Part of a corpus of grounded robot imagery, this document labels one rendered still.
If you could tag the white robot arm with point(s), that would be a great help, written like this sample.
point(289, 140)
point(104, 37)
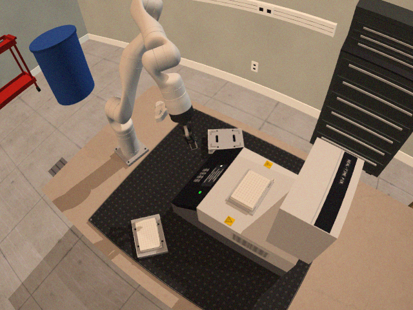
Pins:
point(152, 50)

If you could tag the grey benchtop machine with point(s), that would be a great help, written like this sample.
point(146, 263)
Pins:
point(297, 217)

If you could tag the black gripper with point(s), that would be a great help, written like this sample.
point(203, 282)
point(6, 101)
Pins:
point(186, 126)

